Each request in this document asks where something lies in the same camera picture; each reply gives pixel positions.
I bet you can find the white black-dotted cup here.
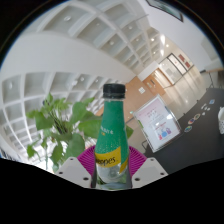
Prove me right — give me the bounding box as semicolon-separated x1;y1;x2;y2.
217;106;224;135

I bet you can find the large-leaved green potted plant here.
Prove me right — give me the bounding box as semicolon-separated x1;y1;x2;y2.
25;92;134;173

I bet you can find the dark-framed wall picture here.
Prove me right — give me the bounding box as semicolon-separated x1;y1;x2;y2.
145;0;184;23

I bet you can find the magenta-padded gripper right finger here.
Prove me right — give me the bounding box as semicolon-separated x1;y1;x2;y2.
128;145;169;189

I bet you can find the wooden wall bench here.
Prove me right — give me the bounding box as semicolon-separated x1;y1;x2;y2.
202;67;224;89

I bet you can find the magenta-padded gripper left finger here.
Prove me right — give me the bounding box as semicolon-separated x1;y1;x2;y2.
54;144;101;189

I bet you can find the green-labelled clear drink bottle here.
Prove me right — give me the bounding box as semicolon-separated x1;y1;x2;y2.
94;83;130;190

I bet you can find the clear acrylic sign stand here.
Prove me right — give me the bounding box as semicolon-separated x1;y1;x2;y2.
133;94;183;154

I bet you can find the group of ceiling lights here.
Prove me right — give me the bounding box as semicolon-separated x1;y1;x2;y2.
6;14;168;91

